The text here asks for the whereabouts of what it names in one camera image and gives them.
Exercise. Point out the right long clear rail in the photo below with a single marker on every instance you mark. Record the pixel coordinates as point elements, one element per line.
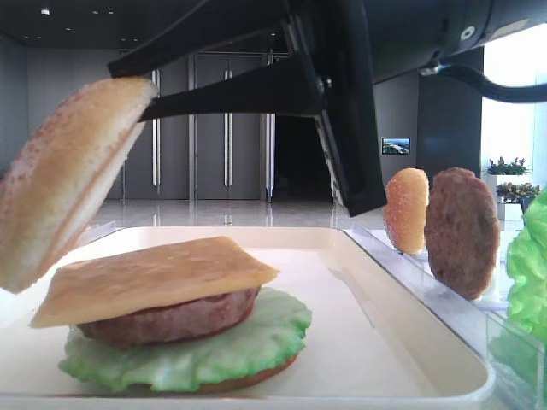
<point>518,358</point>

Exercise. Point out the bun slice front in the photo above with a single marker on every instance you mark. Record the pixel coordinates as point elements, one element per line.
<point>63,173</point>

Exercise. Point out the long clear rail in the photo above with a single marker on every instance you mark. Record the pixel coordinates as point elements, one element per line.
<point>94,232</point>
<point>518,358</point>

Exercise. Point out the potted flower plant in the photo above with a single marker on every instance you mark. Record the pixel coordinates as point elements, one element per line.
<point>517,166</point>
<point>514,193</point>

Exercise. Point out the upper potted flower plant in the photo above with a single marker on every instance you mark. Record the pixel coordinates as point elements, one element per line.
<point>517,166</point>

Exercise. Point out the wall display screen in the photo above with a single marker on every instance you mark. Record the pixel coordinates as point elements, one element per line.
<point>395,146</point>

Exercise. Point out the middle door handle bar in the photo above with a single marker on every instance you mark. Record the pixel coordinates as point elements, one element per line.
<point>228,149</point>

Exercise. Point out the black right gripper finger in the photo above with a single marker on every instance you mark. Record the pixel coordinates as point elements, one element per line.
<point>208,24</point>

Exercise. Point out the cheese slice on burger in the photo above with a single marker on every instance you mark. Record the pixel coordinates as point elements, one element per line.
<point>156,277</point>

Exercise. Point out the meat patty on burger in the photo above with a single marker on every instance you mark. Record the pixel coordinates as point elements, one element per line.
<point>191,320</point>

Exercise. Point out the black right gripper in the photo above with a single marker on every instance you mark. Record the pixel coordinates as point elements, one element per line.
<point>328,76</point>

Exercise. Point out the upright bun slice rear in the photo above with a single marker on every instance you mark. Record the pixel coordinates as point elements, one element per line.
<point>404,215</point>

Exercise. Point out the left long clear rail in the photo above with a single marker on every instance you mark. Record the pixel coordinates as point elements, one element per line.
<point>94,232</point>

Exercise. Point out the upright meat patty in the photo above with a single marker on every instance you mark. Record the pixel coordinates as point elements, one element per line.
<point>462,233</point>

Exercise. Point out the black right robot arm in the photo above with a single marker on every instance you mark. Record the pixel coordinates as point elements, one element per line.
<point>419,35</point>

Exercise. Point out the tomato slice on burger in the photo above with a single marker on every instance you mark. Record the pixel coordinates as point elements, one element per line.
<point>248,310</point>

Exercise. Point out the lettuce leaf on burger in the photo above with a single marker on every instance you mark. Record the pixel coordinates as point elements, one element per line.
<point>273,334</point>

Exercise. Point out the left door handle bar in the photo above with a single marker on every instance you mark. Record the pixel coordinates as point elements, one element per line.
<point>156,154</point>

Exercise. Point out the bun slice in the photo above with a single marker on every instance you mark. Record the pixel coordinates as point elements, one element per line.
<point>404,215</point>
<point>63,173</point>

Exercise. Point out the open door handle bar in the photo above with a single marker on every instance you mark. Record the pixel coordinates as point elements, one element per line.
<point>270,155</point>

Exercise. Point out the bottom bun on tray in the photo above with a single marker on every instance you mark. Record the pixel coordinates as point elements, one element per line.
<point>247,381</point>

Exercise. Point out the lower potted flower plant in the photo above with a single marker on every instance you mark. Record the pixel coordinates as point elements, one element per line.
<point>514,193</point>

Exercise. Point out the upright lettuce leaf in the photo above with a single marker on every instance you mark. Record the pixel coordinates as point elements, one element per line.
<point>526,265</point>

